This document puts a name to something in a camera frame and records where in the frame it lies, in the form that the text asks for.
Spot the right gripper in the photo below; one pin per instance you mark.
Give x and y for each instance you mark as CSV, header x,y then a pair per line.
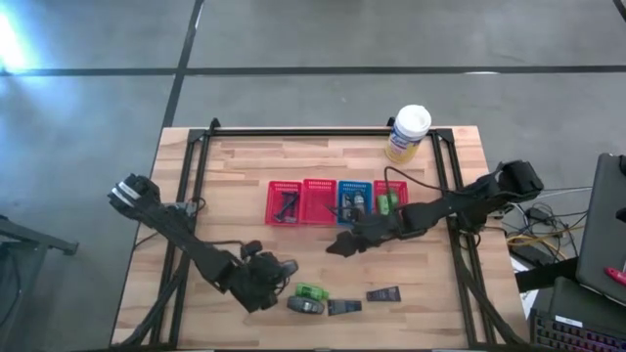
x,y
384,227

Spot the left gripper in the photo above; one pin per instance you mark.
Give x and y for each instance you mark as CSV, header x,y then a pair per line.
x,y
254,283

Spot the black part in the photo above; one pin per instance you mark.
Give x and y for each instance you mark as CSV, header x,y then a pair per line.
x,y
386,294

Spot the dark toiletry tube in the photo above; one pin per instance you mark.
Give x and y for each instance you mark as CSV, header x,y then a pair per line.
x,y
342,307

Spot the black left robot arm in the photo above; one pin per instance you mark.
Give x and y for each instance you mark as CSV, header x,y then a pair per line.
x,y
166,220

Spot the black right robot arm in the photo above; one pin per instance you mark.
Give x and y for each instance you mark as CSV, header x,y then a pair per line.
x,y
455,205

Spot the red plastic basket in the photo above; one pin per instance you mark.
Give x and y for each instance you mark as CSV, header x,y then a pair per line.
x,y
318,203
273,195
403,188

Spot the blue plastic basket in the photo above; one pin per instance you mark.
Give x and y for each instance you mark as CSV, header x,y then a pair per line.
x,y
342,188

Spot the Lysol wipes canister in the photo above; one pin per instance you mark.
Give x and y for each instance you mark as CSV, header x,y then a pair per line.
x,y
408,122

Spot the black power adapter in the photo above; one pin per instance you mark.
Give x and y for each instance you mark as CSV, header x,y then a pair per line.
x,y
538,214

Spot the black backlit keyboard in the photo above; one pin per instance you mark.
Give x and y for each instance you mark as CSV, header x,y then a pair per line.
x,y
572,337

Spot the dark metal side stand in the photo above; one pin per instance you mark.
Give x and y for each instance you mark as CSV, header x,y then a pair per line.
x,y
29,239

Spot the grey closed laptop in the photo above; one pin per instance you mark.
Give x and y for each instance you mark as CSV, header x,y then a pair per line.
x,y
601,220

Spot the red marker pen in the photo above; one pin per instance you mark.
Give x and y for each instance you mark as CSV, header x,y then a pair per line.
x,y
616,276

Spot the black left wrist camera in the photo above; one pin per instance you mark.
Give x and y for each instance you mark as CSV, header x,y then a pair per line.
x,y
251,249

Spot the black metal rig frame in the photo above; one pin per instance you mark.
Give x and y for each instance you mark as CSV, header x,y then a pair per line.
x,y
318,132

